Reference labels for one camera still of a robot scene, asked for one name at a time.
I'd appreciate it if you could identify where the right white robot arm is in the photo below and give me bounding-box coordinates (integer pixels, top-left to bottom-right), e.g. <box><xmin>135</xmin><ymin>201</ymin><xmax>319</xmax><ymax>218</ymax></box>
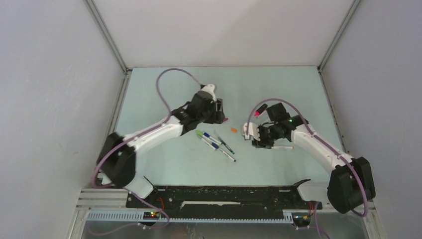
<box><xmin>242</xmin><ymin>99</ymin><xmax>376</xmax><ymax>217</ymax></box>

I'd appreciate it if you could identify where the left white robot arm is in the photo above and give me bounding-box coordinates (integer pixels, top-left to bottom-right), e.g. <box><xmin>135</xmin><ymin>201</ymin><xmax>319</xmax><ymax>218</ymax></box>
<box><xmin>95</xmin><ymin>91</ymin><xmax>225</xmax><ymax>208</ymax></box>

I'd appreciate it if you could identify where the aluminium frame post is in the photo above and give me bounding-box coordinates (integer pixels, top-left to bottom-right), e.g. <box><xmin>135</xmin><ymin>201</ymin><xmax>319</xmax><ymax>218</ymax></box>
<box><xmin>317</xmin><ymin>0</ymin><xmax>362</xmax><ymax>73</ymax></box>
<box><xmin>83</xmin><ymin>0</ymin><xmax>132</xmax><ymax>185</ymax></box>

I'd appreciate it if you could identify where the green gel pen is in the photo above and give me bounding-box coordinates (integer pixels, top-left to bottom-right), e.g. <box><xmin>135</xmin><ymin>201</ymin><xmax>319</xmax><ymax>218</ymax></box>
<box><xmin>214</xmin><ymin>131</ymin><xmax>235</xmax><ymax>155</ymax></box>

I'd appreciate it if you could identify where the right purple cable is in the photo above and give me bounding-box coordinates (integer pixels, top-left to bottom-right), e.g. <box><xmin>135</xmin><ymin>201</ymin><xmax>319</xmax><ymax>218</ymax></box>
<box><xmin>245</xmin><ymin>98</ymin><xmax>369</xmax><ymax>239</ymax></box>

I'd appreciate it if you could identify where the grey capped marker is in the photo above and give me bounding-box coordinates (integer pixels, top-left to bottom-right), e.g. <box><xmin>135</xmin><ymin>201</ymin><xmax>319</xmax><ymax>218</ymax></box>
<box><xmin>197</xmin><ymin>135</ymin><xmax>217</xmax><ymax>151</ymax></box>

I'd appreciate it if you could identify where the left aluminium frame post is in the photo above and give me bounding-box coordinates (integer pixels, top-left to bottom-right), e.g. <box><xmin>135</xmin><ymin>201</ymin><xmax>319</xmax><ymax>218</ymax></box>
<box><xmin>83</xmin><ymin>0</ymin><xmax>132</xmax><ymax>185</ymax></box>

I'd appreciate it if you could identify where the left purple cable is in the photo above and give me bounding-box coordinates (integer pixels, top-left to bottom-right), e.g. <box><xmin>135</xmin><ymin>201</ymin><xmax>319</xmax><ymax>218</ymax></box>
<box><xmin>91</xmin><ymin>68</ymin><xmax>204</xmax><ymax>230</ymax></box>

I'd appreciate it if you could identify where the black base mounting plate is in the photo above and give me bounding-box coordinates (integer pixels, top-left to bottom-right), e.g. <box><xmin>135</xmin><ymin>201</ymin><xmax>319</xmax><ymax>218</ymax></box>
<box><xmin>145</xmin><ymin>183</ymin><xmax>316</xmax><ymax>219</ymax></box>

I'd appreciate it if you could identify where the right aluminium frame post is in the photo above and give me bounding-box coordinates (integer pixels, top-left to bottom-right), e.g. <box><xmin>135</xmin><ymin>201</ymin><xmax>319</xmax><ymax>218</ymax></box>
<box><xmin>317</xmin><ymin>0</ymin><xmax>362</xmax><ymax>73</ymax></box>

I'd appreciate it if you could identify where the grey cable duct rail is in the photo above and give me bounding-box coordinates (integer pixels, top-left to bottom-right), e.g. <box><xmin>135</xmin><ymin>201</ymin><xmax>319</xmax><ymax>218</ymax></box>
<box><xmin>86</xmin><ymin>210</ymin><xmax>309</xmax><ymax>224</ymax></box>

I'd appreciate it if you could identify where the black pink highlighter body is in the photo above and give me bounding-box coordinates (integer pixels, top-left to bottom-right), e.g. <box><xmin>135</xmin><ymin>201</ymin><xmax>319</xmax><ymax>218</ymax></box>
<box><xmin>254</xmin><ymin>104</ymin><xmax>268</xmax><ymax>118</ymax></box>

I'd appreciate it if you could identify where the purple cable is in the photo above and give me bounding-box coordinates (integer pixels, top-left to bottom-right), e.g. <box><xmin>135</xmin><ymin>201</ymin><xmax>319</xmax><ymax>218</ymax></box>
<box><xmin>245</xmin><ymin>98</ymin><xmax>369</xmax><ymax>239</ymax></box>
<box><xmin>91</xmin><ymin>68</ymin><xmax>204</xmax><ymax>230</ymax></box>

